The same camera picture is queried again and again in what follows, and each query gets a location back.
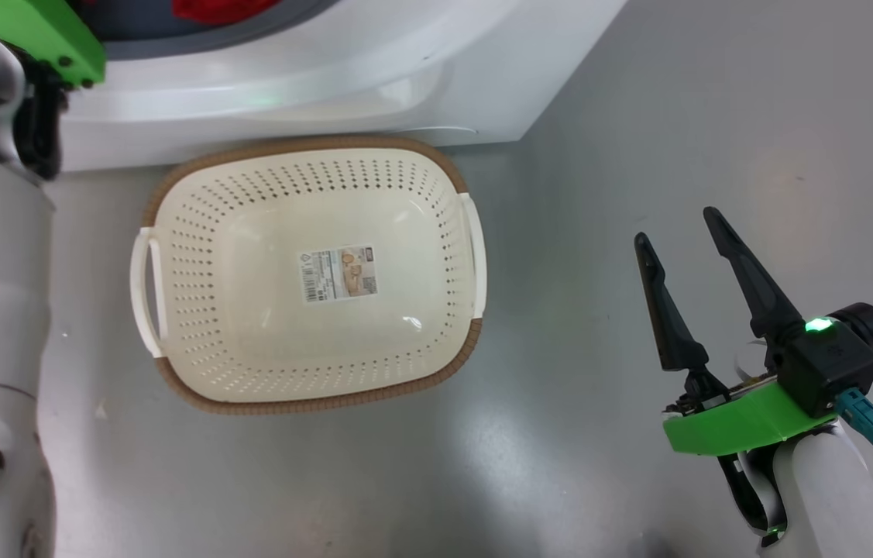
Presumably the basket product label sticker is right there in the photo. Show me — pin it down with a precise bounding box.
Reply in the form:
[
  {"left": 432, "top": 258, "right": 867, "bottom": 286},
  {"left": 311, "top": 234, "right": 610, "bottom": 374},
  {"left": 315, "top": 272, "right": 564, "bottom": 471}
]
[{"left": 297, "top": 246, "right": 378, "bottom": 304}]

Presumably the white front-load washing machine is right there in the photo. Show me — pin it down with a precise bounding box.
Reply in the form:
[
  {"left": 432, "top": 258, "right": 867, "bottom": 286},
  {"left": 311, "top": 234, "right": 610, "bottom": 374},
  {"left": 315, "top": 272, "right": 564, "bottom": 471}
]
[{"left": 57, "top": 0, "right": 628, "bottom": 173}]

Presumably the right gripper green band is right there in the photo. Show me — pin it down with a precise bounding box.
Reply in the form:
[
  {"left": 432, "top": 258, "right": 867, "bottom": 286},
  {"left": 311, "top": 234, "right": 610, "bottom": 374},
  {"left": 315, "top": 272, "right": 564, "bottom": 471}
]
[{"left": 634, "top": 206, "right": 840, "bottom": 456}]

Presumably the red clothing item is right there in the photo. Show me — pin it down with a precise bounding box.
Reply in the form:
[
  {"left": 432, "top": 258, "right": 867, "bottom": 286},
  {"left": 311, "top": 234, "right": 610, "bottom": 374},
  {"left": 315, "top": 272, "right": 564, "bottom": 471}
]
[{"left": 171, "top": 0, "right": 282, "bottom": 26}]

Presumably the cream perforated laundry basket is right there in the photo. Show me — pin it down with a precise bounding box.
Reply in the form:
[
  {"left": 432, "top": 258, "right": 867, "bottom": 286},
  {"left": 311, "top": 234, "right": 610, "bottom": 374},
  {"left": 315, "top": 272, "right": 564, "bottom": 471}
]
[{"left": 129, "top": 135, "right": 488, "bottom": 415}]

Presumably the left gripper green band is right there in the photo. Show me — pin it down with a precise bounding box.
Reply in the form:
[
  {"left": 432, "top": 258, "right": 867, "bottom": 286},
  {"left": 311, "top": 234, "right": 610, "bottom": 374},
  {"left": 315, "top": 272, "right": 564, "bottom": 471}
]
[{"left": 0, "top": 0, "right": 106, "bottom": 88}]

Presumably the grey rubber door gasket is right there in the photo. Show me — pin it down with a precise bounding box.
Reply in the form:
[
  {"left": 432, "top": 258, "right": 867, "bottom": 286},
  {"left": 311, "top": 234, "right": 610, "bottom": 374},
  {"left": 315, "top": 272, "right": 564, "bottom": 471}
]
[{"left": 95, "top": 0, "right": 338, "bottom": 61}]

